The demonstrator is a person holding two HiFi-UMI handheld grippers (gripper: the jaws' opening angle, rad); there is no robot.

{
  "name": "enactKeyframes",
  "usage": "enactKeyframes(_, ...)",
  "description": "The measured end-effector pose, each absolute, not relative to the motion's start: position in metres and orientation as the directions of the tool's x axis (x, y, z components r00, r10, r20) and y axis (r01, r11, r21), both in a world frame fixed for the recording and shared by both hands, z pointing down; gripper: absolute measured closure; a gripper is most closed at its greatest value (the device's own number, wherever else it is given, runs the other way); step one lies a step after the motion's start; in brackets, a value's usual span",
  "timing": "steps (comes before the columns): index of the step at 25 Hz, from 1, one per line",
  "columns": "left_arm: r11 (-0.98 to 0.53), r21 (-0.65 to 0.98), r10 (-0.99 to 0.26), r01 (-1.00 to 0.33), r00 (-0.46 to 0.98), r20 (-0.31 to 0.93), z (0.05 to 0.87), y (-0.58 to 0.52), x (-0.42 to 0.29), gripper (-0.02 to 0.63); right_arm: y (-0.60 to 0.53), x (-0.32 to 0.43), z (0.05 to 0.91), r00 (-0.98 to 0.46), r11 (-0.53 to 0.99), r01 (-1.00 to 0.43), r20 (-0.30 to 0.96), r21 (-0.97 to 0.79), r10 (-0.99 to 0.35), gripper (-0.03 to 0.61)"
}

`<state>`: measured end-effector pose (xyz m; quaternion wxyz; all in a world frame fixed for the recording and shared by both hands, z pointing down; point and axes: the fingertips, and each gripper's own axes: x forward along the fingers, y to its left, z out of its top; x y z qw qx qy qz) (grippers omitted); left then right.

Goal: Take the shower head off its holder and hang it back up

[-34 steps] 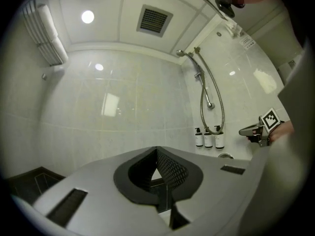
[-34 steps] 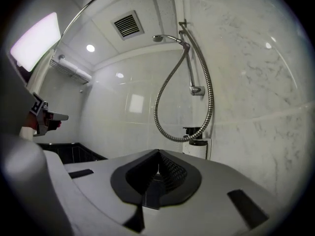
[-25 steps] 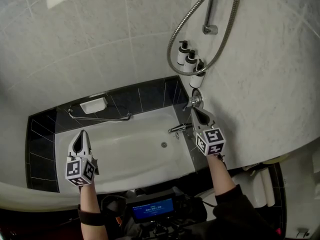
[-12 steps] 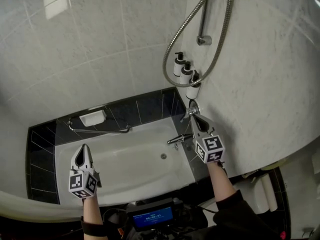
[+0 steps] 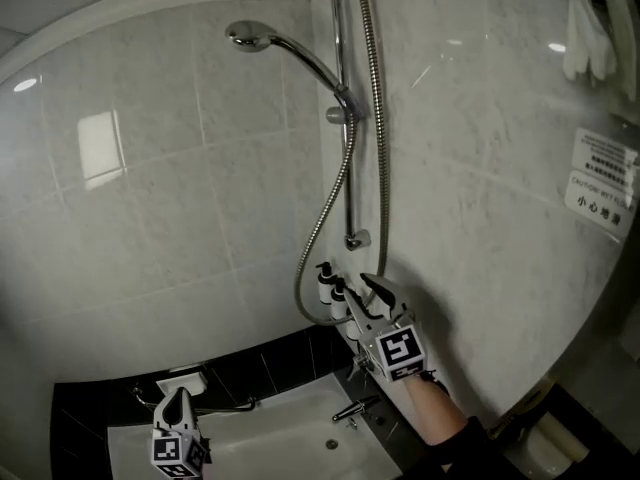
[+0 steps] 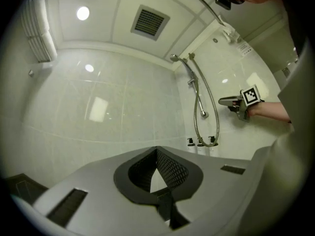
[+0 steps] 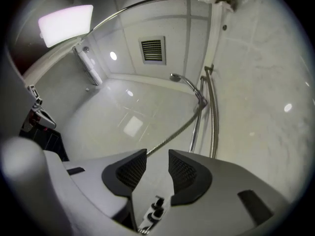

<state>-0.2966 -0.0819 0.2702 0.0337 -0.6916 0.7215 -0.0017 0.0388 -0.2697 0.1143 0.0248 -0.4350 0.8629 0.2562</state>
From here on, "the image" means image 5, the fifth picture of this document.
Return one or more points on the small-print white wall sign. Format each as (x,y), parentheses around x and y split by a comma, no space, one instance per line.
(605,155)

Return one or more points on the white bathtub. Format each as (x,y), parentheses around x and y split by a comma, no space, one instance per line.
(270,438)

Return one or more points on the chrome shower slide rail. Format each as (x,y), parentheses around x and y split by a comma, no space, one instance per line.
(340,43)

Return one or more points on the white soap dish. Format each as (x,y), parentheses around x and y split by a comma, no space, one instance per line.
(182,383)

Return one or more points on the chrome shower head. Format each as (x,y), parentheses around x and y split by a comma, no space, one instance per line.
(250,35)

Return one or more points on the person's right forearm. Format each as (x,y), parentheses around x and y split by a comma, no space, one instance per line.
(435,408)

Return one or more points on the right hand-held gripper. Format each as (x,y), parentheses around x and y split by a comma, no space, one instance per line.
(400,350)

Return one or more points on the chrome tub drain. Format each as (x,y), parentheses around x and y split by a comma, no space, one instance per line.
(332,443)

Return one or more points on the person's black top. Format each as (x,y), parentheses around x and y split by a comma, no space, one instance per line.
(480,458)

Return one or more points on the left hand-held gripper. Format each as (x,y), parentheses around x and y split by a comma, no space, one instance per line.
(167,450)

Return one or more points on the chrome tub spout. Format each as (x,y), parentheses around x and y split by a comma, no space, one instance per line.
(355,410)

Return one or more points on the chrome grab bar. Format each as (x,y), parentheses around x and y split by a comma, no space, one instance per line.
(225,409)

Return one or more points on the white hanging towel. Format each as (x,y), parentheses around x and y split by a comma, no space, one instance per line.
(587,43)

